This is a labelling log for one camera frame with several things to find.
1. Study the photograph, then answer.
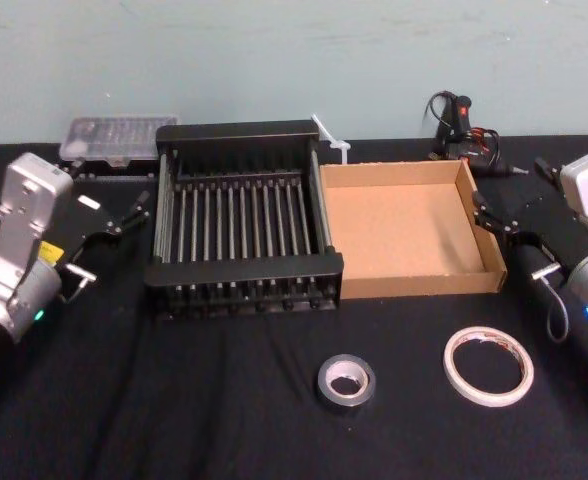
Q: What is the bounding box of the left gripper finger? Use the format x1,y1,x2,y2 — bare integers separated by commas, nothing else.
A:
104,209,152,237
116,191,150,226

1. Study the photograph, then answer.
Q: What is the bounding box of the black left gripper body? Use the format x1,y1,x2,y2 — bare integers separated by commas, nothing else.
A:
40,179,122,270

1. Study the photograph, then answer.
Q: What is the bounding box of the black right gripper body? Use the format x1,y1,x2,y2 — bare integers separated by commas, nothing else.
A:
505,191,588,290

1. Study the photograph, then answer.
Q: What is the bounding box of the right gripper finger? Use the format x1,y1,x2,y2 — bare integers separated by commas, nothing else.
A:
471,191,496,224
473,209,520,239

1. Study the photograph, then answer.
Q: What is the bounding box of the white tape roll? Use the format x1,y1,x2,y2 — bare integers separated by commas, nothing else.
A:
442,325,536,410

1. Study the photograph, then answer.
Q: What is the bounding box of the clear plastic case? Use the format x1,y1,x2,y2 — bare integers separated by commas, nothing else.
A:
57,113,181,179

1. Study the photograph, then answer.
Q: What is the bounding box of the shallow brown cardboard tray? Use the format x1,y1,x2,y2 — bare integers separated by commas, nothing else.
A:
318,159,508,301

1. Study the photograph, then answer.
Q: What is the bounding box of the black rack with steel bars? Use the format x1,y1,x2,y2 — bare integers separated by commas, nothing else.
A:
142,119,345,321

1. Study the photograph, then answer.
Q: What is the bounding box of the small white three-armed plastic piece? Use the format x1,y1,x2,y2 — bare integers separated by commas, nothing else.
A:
310,113,351,165

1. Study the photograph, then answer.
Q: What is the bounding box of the black table cloth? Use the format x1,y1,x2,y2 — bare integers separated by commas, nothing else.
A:
0,133,588,480

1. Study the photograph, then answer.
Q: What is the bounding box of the silver tape roll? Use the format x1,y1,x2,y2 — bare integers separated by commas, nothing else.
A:
316,353,378,418

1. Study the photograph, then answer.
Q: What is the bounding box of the black corded tool red switch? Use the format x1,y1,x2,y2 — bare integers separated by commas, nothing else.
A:
422,89,530,177

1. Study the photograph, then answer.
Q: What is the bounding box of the plain pale wall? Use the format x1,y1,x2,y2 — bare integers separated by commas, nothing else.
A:
0,0,588,147

